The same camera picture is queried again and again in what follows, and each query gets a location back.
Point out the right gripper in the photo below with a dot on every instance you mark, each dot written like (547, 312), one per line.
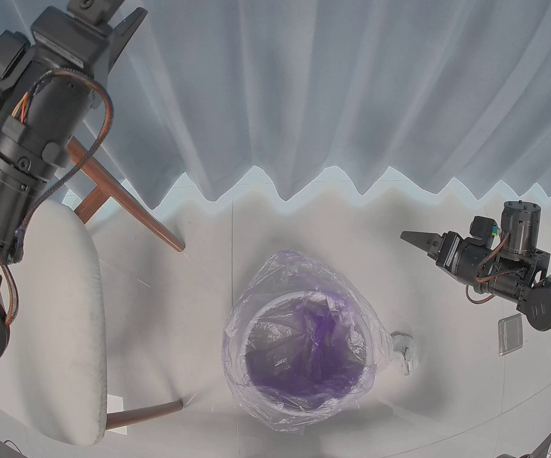
(471, 260)

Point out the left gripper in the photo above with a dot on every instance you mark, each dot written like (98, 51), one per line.
(60, 93)

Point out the white paper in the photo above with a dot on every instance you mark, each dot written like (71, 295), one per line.
(406, 356)

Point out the purple plastic bag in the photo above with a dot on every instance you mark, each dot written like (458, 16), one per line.
(313, 337)

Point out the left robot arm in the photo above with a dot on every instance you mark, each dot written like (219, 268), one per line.
(8, 208)

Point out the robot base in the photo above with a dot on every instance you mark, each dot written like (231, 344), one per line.
(1, 447)

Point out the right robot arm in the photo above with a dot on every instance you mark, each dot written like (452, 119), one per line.
(542, 308)

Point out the white trash bin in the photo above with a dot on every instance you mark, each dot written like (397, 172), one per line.
(263, 351)

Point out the pale blue curtain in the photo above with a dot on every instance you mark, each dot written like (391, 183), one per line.
(328, 65)

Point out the white cushioned wooden chair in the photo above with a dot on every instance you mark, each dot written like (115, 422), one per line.
(56, 327)

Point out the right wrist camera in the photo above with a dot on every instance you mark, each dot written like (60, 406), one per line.
(483, 227)

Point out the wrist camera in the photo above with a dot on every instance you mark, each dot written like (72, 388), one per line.
(483, 227)
(3, 60)

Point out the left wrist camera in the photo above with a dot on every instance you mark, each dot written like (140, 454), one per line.
(3, 60)

